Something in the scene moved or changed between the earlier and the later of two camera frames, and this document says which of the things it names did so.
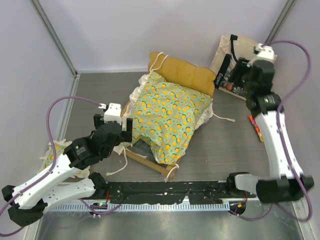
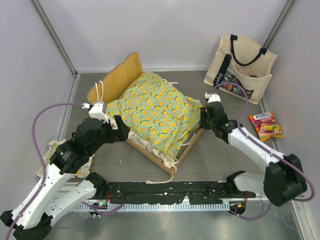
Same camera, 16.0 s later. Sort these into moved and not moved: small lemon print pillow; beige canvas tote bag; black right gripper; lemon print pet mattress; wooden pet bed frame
Moved: wooden pet bed frame; black right gripper
Not moved: beige canvas tote bag; lemon print pet mattress; small lemon print pillow
